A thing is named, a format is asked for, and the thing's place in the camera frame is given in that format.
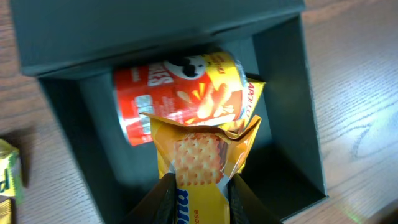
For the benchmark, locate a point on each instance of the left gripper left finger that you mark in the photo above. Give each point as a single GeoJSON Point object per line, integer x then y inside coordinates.
{"type": "Point", "coordinates": [158, 206]}

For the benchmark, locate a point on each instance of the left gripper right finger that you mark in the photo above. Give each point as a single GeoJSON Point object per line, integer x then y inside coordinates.
{"type": "Point", "coordinates": [245, 207]}

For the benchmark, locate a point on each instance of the orange cracker snack packet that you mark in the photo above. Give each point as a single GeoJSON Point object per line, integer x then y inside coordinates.
{"type": "Point", "coordinates": [203, 160]}

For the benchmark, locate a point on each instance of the yellow brown chocolate snack packet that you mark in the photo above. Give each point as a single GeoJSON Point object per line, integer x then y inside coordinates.
{"type": "Point", "coordinates": [253, 96]}

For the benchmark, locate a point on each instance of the red Pringles can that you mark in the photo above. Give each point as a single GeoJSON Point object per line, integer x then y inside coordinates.
{"type": "Point", "coordinates": [204, 89]}

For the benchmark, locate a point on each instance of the dark green open gift box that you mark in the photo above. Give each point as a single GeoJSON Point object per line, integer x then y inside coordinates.
{"type": "Point", "coordinates": [72, 48]}

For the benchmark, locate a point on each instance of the green orange snack packet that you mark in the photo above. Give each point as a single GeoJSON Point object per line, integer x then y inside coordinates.
{"type": "Point", "coordinates": [11, 174]}

